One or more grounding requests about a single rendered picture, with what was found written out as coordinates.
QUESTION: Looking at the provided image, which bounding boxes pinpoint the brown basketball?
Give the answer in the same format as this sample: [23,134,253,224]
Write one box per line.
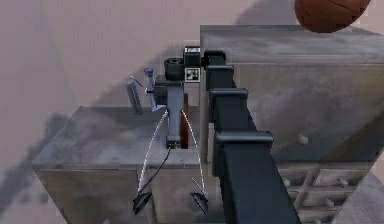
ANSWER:
[293,0,373,34]

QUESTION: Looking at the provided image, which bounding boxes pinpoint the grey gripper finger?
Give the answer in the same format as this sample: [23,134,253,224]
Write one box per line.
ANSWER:
[132,109,170,216]
[180,109,210,216]

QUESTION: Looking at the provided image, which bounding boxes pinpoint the low grey chest of drawers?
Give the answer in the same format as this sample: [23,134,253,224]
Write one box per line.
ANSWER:
[31,105,215,224]

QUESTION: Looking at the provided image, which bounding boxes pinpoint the tall grey chest of drawers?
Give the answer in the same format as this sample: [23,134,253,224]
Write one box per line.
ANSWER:
[199,24,384,224]

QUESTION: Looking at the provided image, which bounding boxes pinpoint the brown narrow block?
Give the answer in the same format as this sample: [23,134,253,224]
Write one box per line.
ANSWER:
[179,92,190,150]

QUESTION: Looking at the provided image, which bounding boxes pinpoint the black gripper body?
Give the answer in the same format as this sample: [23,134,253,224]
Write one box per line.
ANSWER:
[153,57,186,150]

